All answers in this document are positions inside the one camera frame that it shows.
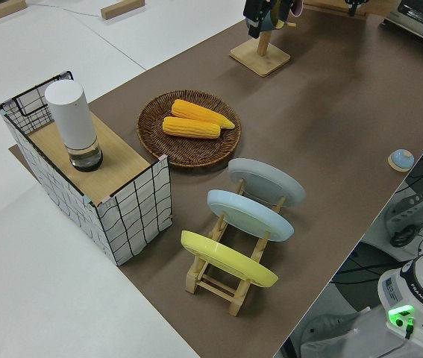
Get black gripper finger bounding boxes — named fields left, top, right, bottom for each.
left=243, top=0, right=272, bottom=38
left=345, top=0, right=365, bottom=18

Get wooden drawer with black handle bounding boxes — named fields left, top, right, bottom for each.
left=303, top=0, right=371, bottom=21

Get dark blue mug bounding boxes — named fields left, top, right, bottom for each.
left=246, top=0, right=294, bottom=34

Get wooden mug rack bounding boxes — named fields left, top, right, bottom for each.
left=229, top=0, right=292, bottom=78

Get white countertop oven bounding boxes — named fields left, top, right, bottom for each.
left=381, top=0, right=423, bottom=43

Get brown table mat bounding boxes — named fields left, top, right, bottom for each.
left=7, top=7, right=423, bottom=358

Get yellow corn cob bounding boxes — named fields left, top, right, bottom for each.
left=162, top=116, right=222, bottom=140
left=171, top=98, right=236, bottom=131

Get brown wicker basket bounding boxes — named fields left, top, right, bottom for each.
left=137, top=89, right=242, bottom=169

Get grey plate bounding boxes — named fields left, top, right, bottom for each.
left=228, top=157, right=306, bottom=210

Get blue service bell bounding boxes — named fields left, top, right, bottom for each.
left=387, top=148, right=416, bottom=173

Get light blue plate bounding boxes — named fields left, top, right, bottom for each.
left=207, top=189, right=295, bottom=242

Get white cylinder bottle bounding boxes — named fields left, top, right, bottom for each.
left=44, top=80, right=104, bottom=173

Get yellow plate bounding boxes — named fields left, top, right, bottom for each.
left=180, top=230, right=279, bottom=288

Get wooden plate rack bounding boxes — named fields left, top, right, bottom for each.
left=184, top=178, right=290, bottom=317

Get wire grid shelf with wood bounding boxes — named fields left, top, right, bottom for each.
left=0, top=70, right=175, bottom=266

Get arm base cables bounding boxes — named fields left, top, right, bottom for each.
left=401, top=315, right=418, bottom=341

